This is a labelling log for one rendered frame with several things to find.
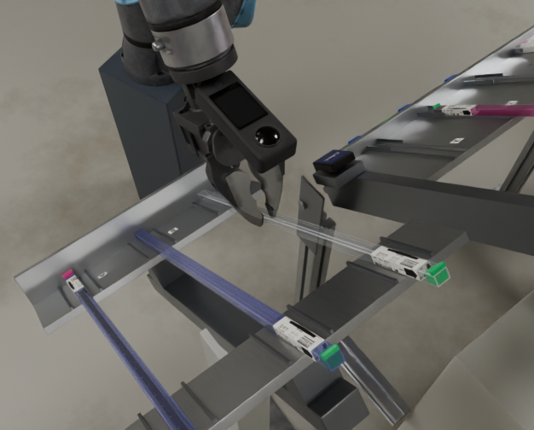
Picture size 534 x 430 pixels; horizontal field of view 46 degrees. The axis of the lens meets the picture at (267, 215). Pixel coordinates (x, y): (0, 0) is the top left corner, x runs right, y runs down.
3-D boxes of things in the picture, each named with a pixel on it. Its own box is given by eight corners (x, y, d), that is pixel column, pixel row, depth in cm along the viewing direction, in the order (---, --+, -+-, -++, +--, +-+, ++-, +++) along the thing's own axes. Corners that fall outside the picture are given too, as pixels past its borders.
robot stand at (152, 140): (142, 209, 176) (97, 68, 129) (181, 165, 184) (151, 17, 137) (194, 239, 171) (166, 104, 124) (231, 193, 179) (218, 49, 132)
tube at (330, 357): (345, 360, 45) (338, 345, 44) (331, 372, 44) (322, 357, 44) (146, 235, 89) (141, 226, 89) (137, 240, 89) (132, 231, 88)
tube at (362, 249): (450, 277, 48) (446, 265, 48) (438, 287, 48) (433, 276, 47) (208, 195, 93) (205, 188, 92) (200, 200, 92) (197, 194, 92)
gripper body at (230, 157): (241, 125, 76) (208, 31, 69) (281, 146, 69) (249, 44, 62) (188, 157, 73) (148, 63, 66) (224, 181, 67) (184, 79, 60)
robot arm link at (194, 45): (236, 2, 60) (164, 40, 57) (251, 47, 62) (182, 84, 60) (200, -5, 65) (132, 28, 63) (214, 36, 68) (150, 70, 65)
